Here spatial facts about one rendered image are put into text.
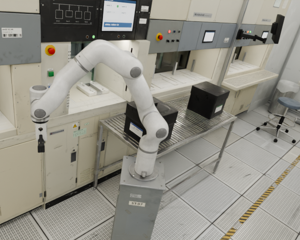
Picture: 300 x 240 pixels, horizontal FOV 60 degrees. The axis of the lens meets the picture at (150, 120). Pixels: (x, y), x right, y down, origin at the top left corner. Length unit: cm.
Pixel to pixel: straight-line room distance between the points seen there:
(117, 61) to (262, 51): 375
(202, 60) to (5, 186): 258
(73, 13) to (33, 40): 30
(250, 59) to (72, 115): 349
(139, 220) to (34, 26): 133
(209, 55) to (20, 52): 235
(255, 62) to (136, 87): 364
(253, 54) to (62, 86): 395
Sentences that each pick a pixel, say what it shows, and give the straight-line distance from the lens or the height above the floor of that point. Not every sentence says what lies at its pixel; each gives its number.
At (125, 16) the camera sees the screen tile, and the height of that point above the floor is 157.
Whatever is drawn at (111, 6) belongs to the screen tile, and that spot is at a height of 163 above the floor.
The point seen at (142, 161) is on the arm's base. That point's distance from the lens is 158.
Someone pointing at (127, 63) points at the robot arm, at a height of 149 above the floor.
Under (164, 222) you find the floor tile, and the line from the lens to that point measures 247.
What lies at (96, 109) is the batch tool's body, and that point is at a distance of 213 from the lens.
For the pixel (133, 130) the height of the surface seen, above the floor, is 83.
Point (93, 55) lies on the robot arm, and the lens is 120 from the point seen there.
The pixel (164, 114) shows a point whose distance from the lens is 187.
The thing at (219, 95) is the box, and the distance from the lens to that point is 252.
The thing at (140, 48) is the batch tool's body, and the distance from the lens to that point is 214.
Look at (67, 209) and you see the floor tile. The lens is 246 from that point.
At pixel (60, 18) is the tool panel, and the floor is 154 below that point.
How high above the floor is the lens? 183
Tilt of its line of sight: 28 degrees down
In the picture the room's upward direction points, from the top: 11 degrees clockwise
